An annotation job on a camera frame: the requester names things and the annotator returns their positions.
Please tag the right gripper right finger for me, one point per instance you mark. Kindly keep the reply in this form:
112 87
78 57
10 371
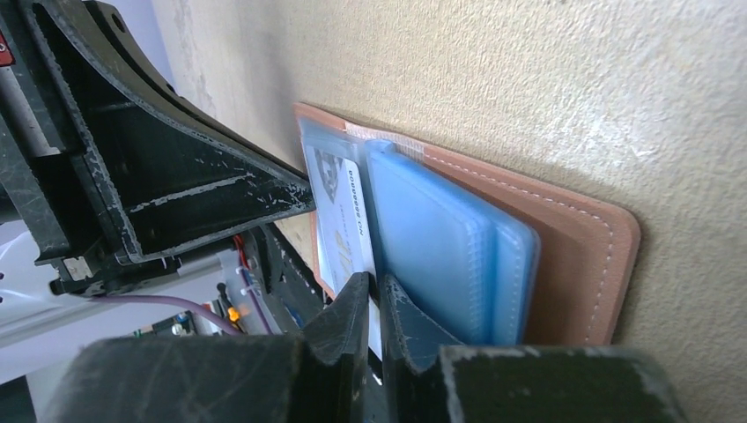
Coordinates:
430 377

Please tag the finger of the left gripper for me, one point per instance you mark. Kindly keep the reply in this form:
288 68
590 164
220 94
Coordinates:
114 173

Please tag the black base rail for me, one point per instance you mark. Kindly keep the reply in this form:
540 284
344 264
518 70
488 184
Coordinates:
288 286

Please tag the pink leather card holder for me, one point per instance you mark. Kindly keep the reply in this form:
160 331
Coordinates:
493 256

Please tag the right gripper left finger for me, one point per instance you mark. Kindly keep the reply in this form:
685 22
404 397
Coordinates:
313 375

